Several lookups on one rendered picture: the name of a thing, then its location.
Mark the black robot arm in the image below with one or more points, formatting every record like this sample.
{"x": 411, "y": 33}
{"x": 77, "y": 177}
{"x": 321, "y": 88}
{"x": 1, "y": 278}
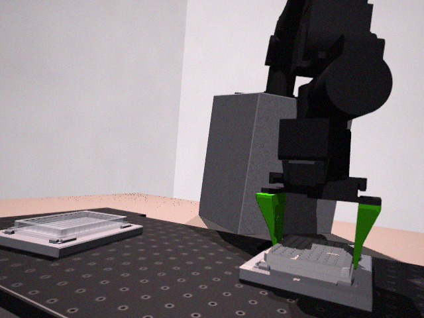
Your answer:
{"x": 350, "y": 79}

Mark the white well plate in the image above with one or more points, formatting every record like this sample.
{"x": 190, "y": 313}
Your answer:
{"x": 315, "y": 258}

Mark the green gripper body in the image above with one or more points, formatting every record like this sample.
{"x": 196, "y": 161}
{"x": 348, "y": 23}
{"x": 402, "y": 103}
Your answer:
{"x": 334, "y": 188}

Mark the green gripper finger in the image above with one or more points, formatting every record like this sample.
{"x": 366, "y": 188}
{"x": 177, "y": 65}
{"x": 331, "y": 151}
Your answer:
{"x": 272, "y": 206}
{"x": 366, "y": 217}

